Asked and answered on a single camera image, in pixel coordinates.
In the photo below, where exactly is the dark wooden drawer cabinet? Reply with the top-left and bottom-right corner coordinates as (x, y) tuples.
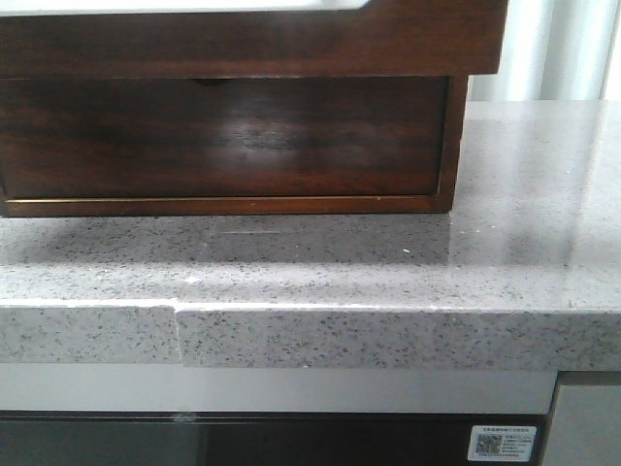
(0, 72), (470, 218)

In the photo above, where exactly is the white QR code sticker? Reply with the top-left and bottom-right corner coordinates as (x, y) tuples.
(467, 425), (538, 462)

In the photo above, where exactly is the grey pleated curtain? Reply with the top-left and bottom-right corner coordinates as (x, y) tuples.
(468, 0), (620, 101)

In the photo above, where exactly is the dark under-counter appliance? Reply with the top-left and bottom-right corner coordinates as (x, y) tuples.
(1, 411), (547, 465)

